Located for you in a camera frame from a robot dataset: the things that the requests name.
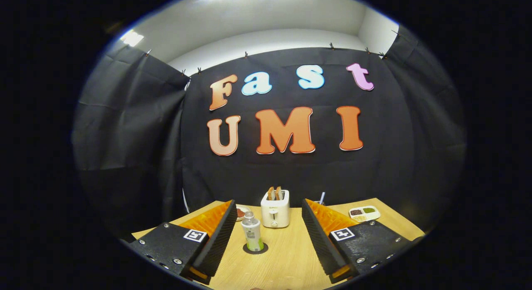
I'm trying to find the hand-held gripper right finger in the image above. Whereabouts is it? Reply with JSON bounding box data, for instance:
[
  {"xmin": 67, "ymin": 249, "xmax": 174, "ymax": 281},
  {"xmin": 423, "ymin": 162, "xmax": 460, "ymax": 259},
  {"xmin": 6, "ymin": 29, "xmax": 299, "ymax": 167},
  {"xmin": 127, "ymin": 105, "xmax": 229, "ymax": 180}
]
[{"xmin": 301, "ymin": 198, "xmax": 416, "ymax": 284}]

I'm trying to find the cream toaster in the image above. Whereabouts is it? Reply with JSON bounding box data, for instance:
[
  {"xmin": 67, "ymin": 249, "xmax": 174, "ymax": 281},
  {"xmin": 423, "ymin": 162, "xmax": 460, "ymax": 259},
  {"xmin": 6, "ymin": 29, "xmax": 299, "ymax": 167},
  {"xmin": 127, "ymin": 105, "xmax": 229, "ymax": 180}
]
[{"xmin": 261, "ymin": 189, "xmax": 291, "ymax": 229}]

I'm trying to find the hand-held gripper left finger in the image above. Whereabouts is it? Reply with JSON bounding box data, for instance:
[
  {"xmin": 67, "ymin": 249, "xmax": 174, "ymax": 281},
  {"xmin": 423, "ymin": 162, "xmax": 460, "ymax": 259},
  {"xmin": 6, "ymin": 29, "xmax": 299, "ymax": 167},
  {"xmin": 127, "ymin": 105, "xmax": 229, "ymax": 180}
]
[{"xmin": 127, "ymin": 199, "xmax": 238, "ymax": 285}]

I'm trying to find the wooden table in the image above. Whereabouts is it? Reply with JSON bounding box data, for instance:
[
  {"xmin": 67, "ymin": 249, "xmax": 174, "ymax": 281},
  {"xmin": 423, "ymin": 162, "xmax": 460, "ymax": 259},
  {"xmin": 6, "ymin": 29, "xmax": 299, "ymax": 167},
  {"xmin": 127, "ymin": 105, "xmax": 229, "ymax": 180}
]
[{"xmin": 131, "ymin": 197, "xmax": 426, "ymax": 290}]

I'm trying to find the black backdrop cloth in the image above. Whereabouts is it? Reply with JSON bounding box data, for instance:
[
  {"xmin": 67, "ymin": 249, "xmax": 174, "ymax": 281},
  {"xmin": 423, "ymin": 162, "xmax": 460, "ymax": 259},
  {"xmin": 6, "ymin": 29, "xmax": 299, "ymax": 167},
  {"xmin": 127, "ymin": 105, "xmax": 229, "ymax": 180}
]
[{"xmin": 71, "ymin": 24, "xmax": 466, "ymax": 241}]

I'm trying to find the dark brown round coaster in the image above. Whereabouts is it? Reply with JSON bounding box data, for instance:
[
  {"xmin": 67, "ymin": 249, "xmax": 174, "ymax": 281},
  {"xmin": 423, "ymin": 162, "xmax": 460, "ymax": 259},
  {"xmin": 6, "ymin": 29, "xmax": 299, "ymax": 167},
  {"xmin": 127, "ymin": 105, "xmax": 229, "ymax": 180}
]
[{"xmin": 243, "ymin": 242, "xmax": 269, "ymax": 255}]

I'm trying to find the clear juice bottle white label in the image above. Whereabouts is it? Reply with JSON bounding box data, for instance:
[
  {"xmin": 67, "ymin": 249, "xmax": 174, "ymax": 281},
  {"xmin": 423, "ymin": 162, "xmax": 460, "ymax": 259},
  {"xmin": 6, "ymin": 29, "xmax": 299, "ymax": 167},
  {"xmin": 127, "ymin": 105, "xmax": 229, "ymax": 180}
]
[{"xmin": 241, "ymin": 211, "xmax": 264, "ymax": 252}]

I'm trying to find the white divided condiment dish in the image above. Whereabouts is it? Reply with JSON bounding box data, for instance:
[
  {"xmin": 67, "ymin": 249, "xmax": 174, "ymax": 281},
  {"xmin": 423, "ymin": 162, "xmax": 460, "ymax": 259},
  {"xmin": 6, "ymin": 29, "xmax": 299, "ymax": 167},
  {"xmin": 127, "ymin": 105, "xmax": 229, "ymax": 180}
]
[{"xmin": 349, "ymin": 205, "xmax": 381, "ymax": 222}]

